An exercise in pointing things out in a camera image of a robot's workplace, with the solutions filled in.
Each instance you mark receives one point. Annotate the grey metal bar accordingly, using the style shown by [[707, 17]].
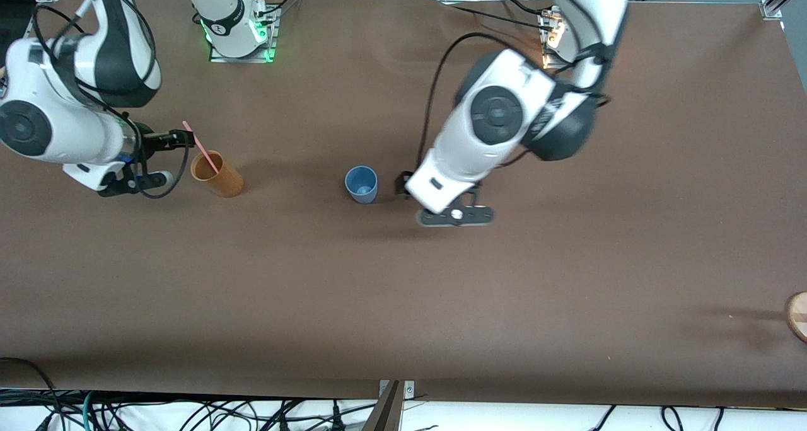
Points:
[[384, 415]]

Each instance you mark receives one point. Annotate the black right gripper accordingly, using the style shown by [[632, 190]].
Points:
[[151, 141]]

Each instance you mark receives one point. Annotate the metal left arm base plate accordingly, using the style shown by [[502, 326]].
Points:
[[546, 56]]

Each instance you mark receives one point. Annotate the bamboo wooden cup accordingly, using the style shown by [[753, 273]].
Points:
[[230, 182]]

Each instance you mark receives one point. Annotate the blue cup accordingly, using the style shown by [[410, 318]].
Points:
[[361, 195]]

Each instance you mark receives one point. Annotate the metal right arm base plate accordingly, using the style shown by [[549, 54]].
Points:
[[220, 57]]

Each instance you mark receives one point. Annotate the pink straw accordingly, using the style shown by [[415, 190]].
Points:
[[208, 158]]

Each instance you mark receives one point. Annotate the round wooden board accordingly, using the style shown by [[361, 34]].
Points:
[[799, 317]]

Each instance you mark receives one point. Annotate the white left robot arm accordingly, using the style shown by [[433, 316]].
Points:
[[498, 116]]

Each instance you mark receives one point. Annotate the small metal table bracket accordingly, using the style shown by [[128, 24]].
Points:
[[408, 390]]

